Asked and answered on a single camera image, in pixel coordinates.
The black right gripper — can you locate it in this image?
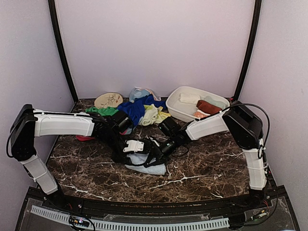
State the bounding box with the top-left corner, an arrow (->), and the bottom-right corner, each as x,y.
145,136 -> 180,169

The pink towel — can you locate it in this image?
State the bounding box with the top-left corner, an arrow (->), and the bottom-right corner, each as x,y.
75,128 -> 133,141

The large pale blue towel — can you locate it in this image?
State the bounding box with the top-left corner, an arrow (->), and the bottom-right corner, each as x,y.
125,153 -> 166,175

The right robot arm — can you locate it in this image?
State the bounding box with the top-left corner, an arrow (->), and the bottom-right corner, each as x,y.
147,101 -> 268,209

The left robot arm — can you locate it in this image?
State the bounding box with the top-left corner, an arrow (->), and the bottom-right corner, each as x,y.
6,104 -> 132,210

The pale yellow patterned towel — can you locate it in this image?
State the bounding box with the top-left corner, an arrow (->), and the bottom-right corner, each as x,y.
139,104 -> 171,126

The beige bird-painted plate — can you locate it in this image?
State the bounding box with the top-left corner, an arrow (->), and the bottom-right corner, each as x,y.
94,92 -> 123,109

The white plastic basin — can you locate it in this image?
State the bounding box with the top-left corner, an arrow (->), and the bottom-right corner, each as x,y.
166,86 -> 230,122

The royal blue towel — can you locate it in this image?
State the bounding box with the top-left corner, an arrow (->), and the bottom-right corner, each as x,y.
117,94 -> 167,127

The orange patterned rolled towel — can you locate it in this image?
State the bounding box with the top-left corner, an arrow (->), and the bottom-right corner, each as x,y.
193,110 -> 210,119

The white rolled towel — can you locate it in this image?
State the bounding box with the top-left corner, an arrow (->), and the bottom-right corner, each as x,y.
179,93 -> 201,104

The light blue dotted towel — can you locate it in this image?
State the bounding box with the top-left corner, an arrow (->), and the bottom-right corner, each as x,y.
129,87 -> 161,103

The brown rolled towel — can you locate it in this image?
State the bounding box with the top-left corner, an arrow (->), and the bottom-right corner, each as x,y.
196,100 -> 222,115

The pale green rolled towel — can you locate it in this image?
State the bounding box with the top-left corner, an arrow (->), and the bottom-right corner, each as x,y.
204,96 -> 227,109

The white slotted cable duct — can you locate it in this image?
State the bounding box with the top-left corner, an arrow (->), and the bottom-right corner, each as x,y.
30,205 -> 230,231

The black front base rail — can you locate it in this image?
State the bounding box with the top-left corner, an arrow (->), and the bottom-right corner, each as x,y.
41,191 -> 274,217

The black left frame post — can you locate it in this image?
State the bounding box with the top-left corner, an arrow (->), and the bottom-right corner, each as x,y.
48,0 -> 79,103

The black frame post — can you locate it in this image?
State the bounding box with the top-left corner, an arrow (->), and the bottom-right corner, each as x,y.
233,0 -> 262,101
48,0 -> 79,103

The black right frame post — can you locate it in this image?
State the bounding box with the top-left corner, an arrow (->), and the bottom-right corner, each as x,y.
233,0 -> 262,101

